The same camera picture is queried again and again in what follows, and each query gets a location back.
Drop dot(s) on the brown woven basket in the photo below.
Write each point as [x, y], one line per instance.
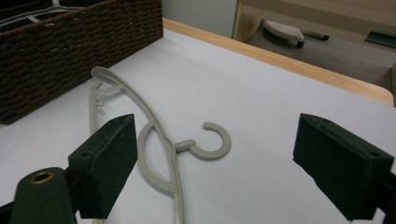
[62, 62]

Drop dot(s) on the grey plastic hanger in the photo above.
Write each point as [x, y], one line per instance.
[18, 17]
[208, 154]

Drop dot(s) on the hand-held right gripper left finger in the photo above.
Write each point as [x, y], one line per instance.
[106, 161]

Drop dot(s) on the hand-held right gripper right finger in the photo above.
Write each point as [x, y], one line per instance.
[342, 168]

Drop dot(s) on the light wooden desk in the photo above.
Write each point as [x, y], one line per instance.
[311, 9]

